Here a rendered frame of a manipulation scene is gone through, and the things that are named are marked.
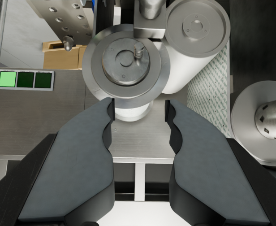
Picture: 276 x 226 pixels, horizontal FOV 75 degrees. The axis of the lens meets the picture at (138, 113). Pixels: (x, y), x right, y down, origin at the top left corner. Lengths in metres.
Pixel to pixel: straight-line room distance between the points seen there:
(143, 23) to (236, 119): 0.22
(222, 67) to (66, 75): 0.51
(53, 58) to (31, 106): 2.33
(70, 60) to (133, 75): 2.58
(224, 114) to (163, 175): 0.43
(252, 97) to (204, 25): 0.15
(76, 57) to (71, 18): 2.20
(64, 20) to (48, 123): 0.33
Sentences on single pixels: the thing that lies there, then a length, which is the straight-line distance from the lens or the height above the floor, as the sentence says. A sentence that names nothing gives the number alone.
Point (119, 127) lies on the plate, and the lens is 0.62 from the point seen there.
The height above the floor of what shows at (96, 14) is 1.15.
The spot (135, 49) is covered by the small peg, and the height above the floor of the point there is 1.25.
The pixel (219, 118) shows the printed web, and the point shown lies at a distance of 0.37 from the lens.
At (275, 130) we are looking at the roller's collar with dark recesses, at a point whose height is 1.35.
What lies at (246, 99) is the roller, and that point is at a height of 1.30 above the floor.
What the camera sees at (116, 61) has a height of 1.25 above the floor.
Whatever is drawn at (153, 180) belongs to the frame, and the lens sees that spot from 0.72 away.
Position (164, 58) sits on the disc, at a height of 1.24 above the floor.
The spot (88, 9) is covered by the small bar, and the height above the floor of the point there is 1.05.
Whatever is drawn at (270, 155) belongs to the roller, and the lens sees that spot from 0.38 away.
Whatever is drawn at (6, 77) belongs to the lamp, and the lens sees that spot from 0.78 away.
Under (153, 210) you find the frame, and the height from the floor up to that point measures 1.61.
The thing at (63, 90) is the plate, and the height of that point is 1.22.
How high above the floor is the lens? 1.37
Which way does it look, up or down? 7 degrees down
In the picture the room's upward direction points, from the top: 178 degrees counter-clockwise
